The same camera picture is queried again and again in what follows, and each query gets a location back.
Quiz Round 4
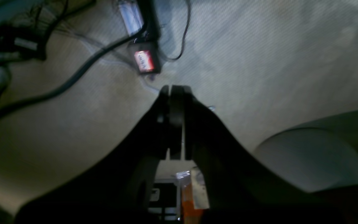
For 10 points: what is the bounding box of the orange block below gripper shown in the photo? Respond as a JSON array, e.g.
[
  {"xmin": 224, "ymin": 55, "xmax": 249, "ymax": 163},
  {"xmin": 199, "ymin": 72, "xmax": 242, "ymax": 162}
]
[{"xmin": 176, "ymin": 171, "xmax": 204, "ymax": 224}]

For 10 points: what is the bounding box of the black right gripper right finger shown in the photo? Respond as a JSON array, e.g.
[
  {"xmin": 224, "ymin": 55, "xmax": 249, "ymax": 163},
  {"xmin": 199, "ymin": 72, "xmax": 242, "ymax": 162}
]
[{"xmin": 170, "ymin": 85, "xmax": 358, "ymax": 224}]

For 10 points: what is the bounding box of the thick black cable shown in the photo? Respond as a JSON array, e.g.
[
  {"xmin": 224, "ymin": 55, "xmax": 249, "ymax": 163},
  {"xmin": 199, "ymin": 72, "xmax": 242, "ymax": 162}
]
[{"xmin": 0, "ymin": 27, "xmax": 145, "ymax": 131}]

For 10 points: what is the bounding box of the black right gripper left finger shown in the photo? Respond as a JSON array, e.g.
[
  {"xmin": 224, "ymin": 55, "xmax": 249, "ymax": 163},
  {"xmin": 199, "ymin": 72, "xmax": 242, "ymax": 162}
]
[{"xmin": 14, "ymin": 86, "xmax": 169, "ymax": 224}]

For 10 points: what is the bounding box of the black box with red label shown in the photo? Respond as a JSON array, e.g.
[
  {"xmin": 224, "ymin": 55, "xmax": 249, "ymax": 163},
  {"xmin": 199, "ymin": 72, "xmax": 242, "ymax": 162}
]
[{"xmin": 128, "ymin": 41, "xmax": 162, "ymax": 75}]

